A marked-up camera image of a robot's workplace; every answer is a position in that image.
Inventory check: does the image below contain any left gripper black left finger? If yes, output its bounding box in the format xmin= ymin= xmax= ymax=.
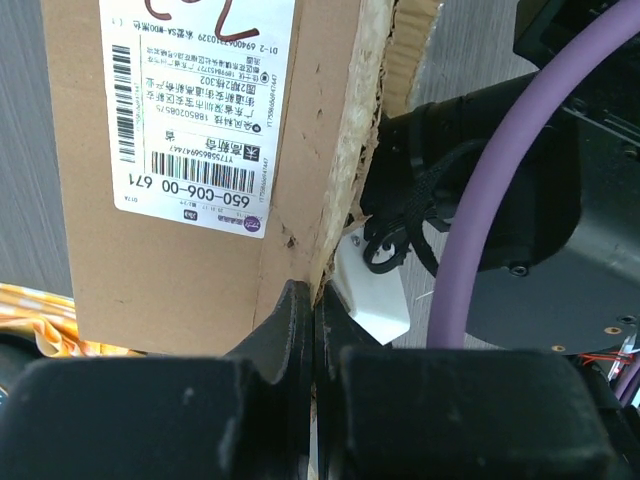
xmin=1 ymin=281 xmax=313 ymax=479

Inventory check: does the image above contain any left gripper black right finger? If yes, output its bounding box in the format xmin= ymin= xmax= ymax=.
xmin=315 ymin=290 xmax=616 ymax=479

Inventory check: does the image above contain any brown cardboard express box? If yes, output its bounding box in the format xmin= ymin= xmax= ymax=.
xmin=42 ymin=1 xmax=441 ymax=355

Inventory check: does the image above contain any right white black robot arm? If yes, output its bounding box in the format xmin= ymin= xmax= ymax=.
xmin=360 ymin=37 xmax=639 ymax=355

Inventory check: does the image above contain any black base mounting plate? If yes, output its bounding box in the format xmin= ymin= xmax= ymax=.
xmin=572 ymin=334 xmax=639 ymax=463

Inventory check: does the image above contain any orange checkered cloth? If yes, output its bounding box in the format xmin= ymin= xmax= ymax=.
xmin=1 ymin=283 xmax=140 ymax=358

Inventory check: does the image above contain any blue ceramic bowl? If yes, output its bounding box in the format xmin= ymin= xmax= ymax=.
xmin=0 ymin=332 xmax=43 ymax=404

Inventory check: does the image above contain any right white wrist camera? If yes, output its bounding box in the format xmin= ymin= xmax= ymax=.
xmin=332 ymin=227 xmax=411 ymax=345

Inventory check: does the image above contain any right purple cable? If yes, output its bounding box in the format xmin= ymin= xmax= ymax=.
xmin=425 ymin=0 xmax=640 ymax=351

